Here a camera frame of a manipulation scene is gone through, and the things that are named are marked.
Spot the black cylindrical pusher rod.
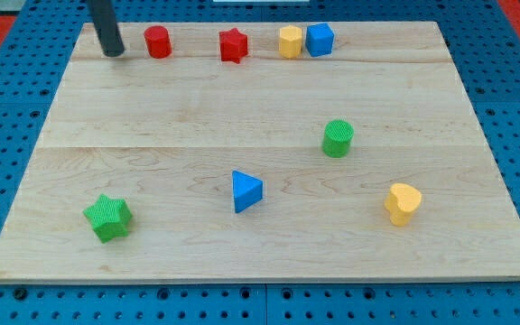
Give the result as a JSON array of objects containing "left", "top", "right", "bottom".
[{"left": 87, "top": 0, "right": 125, "bottom": 57}]

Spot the red cylinder block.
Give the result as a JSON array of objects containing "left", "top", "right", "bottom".
[{"left": 144, "top": 25, "right": 172, "bottom": 59}]

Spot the red star block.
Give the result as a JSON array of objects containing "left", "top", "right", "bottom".
[{"left": 218, "top": 28, "right": 248, "bottom": 64}]

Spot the green star block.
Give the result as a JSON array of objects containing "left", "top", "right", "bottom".
[{"left": 83, "top": 194, "right": 133, "bottom": 244}]

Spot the light wooden board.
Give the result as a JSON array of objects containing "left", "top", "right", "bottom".
[{"left": 0, "top": 22, "right": 520, "bottom": 284}]

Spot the yellow hexagon block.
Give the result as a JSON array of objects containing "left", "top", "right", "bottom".
[{"left": 279, "top": 25, "right": 302, "bottom": 59}]

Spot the blue cube block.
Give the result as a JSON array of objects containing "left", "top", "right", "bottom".
[{"left": 305, "top": 23, "right": 335, "bottom": 57}]

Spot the blue triangle block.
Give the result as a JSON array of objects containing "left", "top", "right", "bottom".
[{"left": 232, "top": 171, "right": 264, "bottom": 213}]

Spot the green cylinder block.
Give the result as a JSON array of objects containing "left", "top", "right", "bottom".
[{"left": 321, "top": 119, "right": 354, "bottom": 158}]

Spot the yellow heart block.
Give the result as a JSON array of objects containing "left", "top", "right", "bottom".
[{"left": 384, "top": 183, "right": 423, "bottom": 227}]

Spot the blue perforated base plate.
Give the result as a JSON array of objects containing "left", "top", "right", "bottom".
[{"left": 0, "top": 0, "right": 520, "bottom": 324}]

